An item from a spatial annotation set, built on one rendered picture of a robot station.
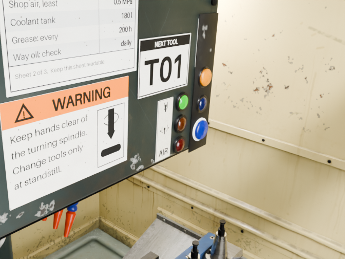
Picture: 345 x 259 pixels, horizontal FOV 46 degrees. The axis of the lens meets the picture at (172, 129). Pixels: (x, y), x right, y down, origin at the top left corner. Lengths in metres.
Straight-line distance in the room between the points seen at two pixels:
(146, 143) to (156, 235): 1.28
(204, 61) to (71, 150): 0.24
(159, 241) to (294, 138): 0.75
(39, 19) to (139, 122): 0.19
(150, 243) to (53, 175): 1.35
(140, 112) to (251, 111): 0.91
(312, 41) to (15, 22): 1.00
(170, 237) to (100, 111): 1.35
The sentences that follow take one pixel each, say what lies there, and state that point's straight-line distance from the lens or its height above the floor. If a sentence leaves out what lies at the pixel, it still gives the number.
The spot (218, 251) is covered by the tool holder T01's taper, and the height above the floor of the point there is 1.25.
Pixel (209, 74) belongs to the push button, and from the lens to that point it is 0.58.
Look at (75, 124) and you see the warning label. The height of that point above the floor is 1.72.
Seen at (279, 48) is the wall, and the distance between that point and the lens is 1.30.
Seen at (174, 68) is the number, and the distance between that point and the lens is 0.52.
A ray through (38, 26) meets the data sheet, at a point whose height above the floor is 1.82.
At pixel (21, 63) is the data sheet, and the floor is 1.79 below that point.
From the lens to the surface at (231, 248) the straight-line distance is 1.10.
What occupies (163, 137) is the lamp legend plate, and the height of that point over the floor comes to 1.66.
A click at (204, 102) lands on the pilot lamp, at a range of 0.59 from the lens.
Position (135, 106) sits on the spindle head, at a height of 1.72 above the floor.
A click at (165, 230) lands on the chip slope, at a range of 1.78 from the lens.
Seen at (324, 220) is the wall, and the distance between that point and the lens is 1.41.
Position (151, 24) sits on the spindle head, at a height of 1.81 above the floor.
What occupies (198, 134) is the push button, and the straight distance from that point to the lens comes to 0.60.
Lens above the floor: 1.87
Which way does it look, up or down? 21 degrees down
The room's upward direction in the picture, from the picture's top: 4 degrees clockwise
